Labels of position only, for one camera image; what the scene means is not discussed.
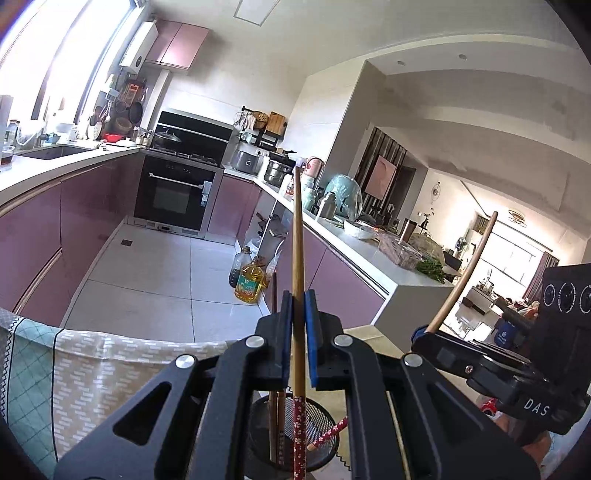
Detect white water heater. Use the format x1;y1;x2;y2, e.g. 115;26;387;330
119;21;158;73

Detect bamboo chopstick red floral handle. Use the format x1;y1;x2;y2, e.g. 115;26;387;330
425;211;499;334
306;416;349;453
291;167;308;480

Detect green leafy vegetables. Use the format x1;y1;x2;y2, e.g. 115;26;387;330
414;257;447;284

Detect dark sauce bottle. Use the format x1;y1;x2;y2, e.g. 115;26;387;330
228;246;256;289

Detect dark brown wooden chopstick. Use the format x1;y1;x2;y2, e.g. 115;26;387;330
269;271;279;464

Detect clear plastic food container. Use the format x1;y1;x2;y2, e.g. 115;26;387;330
376;231;424;269

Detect black built-in oven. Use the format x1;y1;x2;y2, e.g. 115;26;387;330
133;154;219;232

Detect wok with glass lid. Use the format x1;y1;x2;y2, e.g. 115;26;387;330
151;130;184;149

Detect pink kettle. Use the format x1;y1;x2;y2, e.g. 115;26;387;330
302;157;324;191

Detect beige green patterned tablecloth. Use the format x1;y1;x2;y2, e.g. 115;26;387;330
0;307;352;480

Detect steel thermos bottle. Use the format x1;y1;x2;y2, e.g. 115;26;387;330
318;191;337;221

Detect green plastic bag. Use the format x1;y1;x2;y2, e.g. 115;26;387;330
323;174;364;222

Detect black range hood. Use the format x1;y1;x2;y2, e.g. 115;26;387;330
154;109;234;156

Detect pink wall cabinet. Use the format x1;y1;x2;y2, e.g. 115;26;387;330
145;18;212;71

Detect wall utensil rack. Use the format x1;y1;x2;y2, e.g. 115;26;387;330
91;76;149;136

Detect pink lower kitchen cabinets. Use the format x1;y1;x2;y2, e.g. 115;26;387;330
0;152;389;329

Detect black mesh utensil cup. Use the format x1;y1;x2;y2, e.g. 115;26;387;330
246;394;341;474

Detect white bowl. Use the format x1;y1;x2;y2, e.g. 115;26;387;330
344;219;375;241

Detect steel stock pot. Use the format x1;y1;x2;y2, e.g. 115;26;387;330
263;159;290;188

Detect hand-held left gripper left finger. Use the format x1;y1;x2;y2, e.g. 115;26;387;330
53;292;295;480

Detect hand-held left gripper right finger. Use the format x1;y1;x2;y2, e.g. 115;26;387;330
304;291;542;480

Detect yellow cooking oil bottle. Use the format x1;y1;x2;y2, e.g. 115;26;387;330
235;257;266;304

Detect kitchen window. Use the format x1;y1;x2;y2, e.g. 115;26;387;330
0;0;141;127

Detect steel kitchen sink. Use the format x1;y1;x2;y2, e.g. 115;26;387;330
19;144;92;161

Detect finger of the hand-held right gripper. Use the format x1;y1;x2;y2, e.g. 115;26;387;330
410;326;546;402

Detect pink wall painting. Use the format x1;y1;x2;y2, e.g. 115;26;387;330
364;155;397;200

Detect silver rice cooker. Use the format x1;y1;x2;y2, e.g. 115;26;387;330
229;147;265;175

